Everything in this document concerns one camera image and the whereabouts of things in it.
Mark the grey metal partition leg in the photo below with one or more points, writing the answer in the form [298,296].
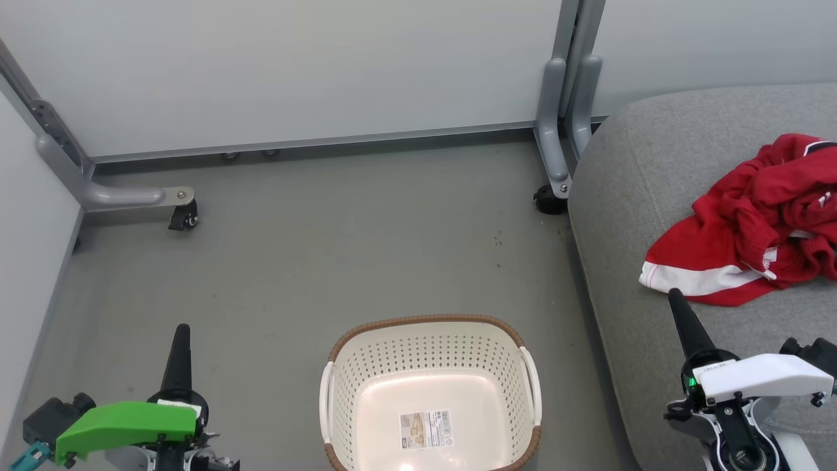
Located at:
[584,104]
[549,131]
[118,195]

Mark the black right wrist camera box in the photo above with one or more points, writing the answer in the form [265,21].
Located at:
[817,353]

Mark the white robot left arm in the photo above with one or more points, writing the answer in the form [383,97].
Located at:
[131,461]

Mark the white partition panel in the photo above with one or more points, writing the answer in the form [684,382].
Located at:
[719,46]
[26,261]
[261,65]

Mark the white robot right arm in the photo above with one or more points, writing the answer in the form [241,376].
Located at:
[739,445]

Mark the paper label sticker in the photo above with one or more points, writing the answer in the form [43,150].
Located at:
[425,430]

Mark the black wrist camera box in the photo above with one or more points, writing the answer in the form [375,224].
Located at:
[817,353]
[49,418]

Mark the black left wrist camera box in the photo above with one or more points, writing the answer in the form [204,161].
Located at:
[49,418]

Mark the grey partition bottom rail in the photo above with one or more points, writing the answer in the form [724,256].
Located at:
[314,142]

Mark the grey fabric sofa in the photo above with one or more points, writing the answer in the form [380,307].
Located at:
[654,163]

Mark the black caster wheel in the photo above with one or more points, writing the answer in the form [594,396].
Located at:
[184,216]
[548,201]

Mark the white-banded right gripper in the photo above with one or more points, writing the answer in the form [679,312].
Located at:
[765,379]

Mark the red and white clothing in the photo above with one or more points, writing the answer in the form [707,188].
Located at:
[732,229]

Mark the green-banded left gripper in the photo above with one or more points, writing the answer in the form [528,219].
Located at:
[124,425]

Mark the cream perforated laundry basket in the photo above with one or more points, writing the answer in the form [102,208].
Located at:
[425,353]

